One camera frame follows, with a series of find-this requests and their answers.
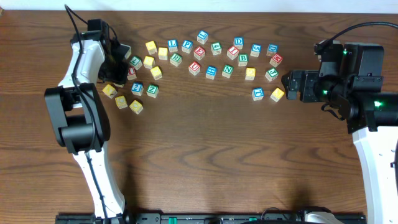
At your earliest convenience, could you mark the red letter M block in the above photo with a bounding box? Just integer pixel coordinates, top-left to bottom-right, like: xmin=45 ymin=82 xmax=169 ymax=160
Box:
xmin=270 ymin=54 xmax=283 ymax=67

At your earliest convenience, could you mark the green letter Z block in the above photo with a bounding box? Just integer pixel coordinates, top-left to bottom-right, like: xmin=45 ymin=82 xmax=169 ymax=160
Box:
xmin=146 ymin=84 xmax=159 ymax=98

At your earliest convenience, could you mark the blue letter d block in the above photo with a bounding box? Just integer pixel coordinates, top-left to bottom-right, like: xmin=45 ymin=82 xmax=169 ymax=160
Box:
xmin=266 ymin=44 xmax=279 ymax=57
xmin=234 ymin=37 xmax=244 ymax=50

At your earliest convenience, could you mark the blue letter D block right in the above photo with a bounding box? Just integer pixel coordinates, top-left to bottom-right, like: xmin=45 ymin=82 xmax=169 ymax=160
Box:
xmin=266 ymin=44 xmax=279 ymax=57

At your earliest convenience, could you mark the yellow block middle left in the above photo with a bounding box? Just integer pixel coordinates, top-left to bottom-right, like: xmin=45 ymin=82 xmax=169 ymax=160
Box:
xmin=143 ymin=56 xmax=155 ymax=69

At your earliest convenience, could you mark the blue block top centre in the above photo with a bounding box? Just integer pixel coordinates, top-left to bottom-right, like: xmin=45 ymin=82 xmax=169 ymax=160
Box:
xmin=197 ymin=30 xmax=208 ymax=45

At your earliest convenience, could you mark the green number 4 block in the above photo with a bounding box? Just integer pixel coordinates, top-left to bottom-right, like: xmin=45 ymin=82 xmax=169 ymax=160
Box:
xmin=211 ymin=42 xmax=222 ymax=55

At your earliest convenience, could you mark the blue letter H block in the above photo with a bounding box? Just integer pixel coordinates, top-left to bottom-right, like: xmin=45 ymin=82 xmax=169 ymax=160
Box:
xmin=206 ymin=66 xmax=217 ymax=80

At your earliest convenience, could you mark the blue letter P block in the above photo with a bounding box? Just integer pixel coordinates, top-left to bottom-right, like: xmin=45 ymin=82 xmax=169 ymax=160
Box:
xmin=182 ymin=40 xmax=193 ymax=54

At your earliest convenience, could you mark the blue letter S block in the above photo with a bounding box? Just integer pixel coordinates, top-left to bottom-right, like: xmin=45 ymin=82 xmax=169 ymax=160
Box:
xmin=250 ymin=44 xmax=262 ymax=57

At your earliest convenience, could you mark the yellow block centre right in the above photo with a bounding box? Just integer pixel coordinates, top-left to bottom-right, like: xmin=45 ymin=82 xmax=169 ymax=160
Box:
xmin=245 ymin=67 xmax=256 ymax=80

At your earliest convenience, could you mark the green letter B block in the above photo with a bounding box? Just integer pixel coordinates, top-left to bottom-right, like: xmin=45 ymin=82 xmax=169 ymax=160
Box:
xmin=238 ymin=54 xmax=248 ymax=67

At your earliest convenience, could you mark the green letter N block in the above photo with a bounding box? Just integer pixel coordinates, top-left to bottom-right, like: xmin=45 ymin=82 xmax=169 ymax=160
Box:
xmin=222 ymin=65 xmax=234 ymax=78

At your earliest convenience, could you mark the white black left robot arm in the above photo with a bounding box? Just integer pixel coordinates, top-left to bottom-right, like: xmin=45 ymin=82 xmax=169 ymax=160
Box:
xmin=44 ymin=19 xmax=134 ymax=223

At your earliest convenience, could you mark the red letter E block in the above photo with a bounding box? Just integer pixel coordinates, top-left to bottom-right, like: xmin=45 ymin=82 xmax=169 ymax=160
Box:
xmin=194 ymin=46 xmax=206 ymax=60

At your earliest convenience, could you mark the green letter R block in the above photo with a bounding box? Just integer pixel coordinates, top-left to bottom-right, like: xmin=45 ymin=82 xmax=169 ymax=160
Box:
xmin=170 ymin=53 xmax=182 ymax=67

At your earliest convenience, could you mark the blue letter T block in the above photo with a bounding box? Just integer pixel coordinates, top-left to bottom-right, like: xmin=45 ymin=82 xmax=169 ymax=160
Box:
xmin=252 ymin=88 xmax=264 ymax=101

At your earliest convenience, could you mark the green letter J block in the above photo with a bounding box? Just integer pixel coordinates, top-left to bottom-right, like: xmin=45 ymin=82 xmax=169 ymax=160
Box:
xmin=265 ymin=68 xmax=279 ymax=82

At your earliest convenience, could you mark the yellow block lower middle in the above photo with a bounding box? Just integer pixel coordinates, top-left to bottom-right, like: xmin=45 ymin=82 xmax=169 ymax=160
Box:
xmin=129 ymin=100 xmax=144 ymax=114

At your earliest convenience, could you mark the blue letter L block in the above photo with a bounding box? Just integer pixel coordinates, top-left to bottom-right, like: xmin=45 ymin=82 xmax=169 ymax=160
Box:
xmin=167 ymin=39 xmax=178 ymax=52

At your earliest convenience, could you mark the red letter U block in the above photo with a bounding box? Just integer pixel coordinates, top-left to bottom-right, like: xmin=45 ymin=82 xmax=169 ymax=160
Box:
xmin=188 ymin=61 xmax=201 ymax=76

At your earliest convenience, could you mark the green letter L block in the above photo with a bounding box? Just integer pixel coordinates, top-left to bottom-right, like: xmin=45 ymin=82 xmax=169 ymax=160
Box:
xmin=129 ymin=56 xmax=142 ymax=70

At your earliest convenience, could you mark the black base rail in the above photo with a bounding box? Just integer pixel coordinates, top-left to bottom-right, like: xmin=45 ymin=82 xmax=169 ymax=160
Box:
xmin=55 ymin=212 xmax=367 ymax=224

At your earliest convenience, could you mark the red letter i block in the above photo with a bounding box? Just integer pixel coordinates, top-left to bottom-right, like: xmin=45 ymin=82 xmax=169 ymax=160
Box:
xmin=227 ymin=46 xmax=239 ymax=60
xmin=127 ymin=67 xmax=137 ymax=80

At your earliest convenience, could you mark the yellow block far left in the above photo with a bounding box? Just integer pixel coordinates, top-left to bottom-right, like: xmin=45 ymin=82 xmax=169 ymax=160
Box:
xmin=103 ymin=84 xmax=118 ymax=99

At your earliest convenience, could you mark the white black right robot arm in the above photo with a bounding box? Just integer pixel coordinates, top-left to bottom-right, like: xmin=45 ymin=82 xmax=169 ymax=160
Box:
xmin=281 ymin=41 xmax=397 ymax=223

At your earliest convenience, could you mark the yellow block near Z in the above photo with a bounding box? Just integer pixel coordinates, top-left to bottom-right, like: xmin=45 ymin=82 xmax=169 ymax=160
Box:
xmin=150 ymin=66 xmax=162 ymax=80

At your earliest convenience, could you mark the yellow block far right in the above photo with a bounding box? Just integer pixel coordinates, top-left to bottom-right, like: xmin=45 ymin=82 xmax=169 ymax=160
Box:
xmin=270 ymin=87 xmax=285 ymax=102

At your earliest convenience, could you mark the yellow block lower left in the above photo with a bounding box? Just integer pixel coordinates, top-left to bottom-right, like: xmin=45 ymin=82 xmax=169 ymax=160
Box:
xmin=115 ymin=96 xmax=127 ymax=109

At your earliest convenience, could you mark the yellow block top left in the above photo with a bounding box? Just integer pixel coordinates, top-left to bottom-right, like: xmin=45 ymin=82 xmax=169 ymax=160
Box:
xmin=146 ymin=40 xmax=157 ymax=55

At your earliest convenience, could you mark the blue number 2 block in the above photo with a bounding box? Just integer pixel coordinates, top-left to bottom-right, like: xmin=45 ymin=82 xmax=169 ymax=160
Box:
xmin=131 ymin=82 xmax=144 ymax=96

